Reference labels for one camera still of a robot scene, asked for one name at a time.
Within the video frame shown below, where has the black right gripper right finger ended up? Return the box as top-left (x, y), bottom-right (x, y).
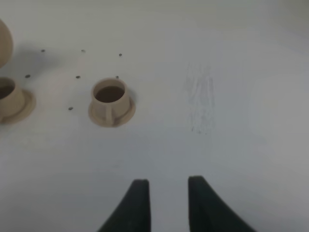
top-left (188, 176), bottom-right (254, 232)

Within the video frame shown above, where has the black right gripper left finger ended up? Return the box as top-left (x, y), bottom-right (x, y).
top-left (99, 179), bottom-right (151, 232)

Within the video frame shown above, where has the beige teapot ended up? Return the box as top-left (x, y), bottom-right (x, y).
top-left (0, 20), bottom-right (14, 68)

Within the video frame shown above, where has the beige right cup saucer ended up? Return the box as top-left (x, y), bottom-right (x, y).
top-left (88, 96), bottom-right (136, 128)

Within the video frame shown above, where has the beige cup saucer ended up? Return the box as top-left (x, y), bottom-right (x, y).
top-left (0, 89), bottom-right (36, 124)
top-left (88, 96), bottom-right (136, 128)

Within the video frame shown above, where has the beige right teacup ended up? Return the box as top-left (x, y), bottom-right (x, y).
top-left (91, 77), bottom-right (131, 128)

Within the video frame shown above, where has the beige teacup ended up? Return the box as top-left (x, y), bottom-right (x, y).
top-left (91, 77), bottom-right (131, 128)
top-left (0, 77), bottom-right (25, 121)

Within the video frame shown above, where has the beige left cup saucer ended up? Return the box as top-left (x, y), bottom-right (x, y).
top-left (0, 89), bottom-right (36, 124)

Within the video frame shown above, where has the beige left teacup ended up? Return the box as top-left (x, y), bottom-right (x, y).
top-left (0, 77), bottom-right (25, 121)

